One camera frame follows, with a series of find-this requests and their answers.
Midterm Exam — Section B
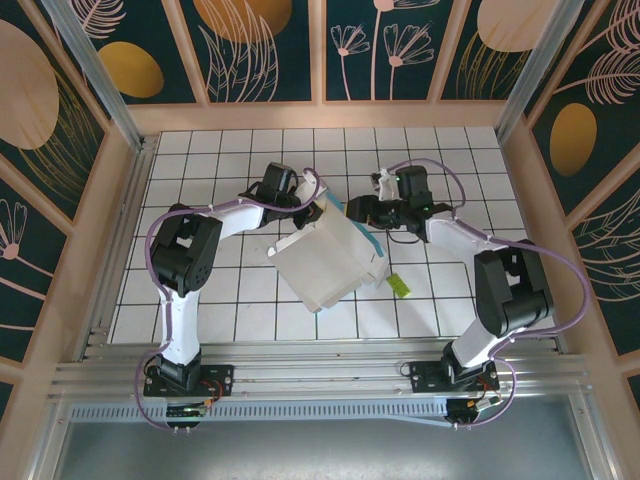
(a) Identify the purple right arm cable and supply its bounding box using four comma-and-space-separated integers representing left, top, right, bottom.
384, 157, 592, 430

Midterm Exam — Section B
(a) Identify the aluminium frame beam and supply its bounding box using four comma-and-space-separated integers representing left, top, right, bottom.
27, 397, 71, 480
569, 389, 619, 480

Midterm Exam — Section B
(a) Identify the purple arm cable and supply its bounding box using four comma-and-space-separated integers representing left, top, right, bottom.
384, 157, 592, 430
134, 167, 324, 432

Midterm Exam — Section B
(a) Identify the long aluminium mounting rail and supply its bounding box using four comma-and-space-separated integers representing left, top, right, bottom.
47, 339, 594, 401

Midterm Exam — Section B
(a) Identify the black electronics with yellow plug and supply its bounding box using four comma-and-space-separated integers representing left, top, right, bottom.
446, 397, 504, 426

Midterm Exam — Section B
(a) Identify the green toy brick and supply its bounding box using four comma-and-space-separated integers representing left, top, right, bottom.
384, 272, 414, 297

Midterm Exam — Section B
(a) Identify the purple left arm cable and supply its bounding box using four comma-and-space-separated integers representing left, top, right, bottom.
134, 167, 324, 432

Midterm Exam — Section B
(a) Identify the small black circuit board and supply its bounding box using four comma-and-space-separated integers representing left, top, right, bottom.
164, 403, 209, 420

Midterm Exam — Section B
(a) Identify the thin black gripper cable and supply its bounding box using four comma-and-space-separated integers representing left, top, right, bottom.
388, 231, 427, 247

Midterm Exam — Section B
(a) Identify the grey metal sheet panel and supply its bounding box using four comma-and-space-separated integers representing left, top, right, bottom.
49, 419, 591, 480

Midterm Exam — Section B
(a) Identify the aluminium corner post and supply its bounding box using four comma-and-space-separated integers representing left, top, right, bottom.
39, 0, 151, 151
493, 0, 601, 147

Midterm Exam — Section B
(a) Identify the slotted grey cable duct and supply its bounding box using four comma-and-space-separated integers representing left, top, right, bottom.
69, 403, 451, 425

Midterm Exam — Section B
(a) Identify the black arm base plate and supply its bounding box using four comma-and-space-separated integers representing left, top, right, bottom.
143, 364, 236, 399
409, 360, 500, 394

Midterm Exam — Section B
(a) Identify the aluminium side rail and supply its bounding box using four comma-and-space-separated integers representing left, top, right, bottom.
77, 137, 159, 361

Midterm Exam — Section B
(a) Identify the blue and white paper box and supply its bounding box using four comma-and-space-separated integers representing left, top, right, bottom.
267, 187, 390, 316

